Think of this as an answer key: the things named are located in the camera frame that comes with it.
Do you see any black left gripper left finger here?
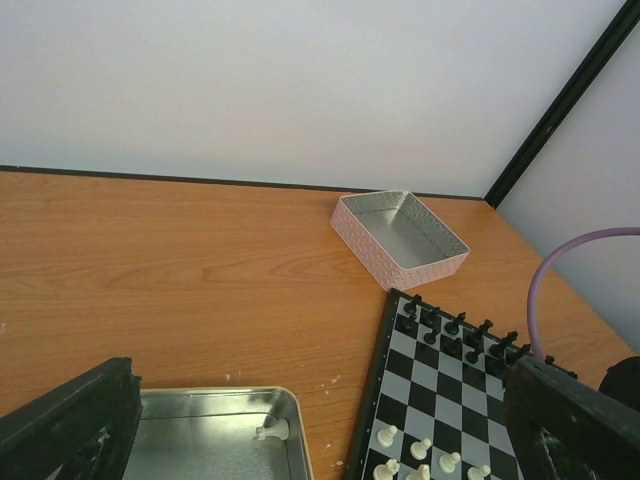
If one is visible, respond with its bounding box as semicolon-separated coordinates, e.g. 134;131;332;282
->
1;357;143;479

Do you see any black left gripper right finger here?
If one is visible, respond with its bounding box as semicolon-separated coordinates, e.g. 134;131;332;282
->
503;357;639;479

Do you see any white pawn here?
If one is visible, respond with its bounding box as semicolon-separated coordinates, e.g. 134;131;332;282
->
409;438;432;461
376;425;398;448

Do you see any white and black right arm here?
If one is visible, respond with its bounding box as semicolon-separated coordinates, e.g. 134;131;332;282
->
598;356;639;410

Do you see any white knight chess piece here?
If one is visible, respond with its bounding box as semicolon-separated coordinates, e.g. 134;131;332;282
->
372;459;400;480

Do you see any black and silver chessboard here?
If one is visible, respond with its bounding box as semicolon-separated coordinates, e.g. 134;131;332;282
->
344;289;530;479

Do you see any white piece in tin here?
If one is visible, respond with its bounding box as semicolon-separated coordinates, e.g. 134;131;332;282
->
255;419;290;441

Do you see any silver square tin lid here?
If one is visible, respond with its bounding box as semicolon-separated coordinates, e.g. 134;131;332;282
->
330;190;470;291

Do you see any black enclosure frame post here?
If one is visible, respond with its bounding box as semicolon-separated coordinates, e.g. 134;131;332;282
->
484;0;639;209

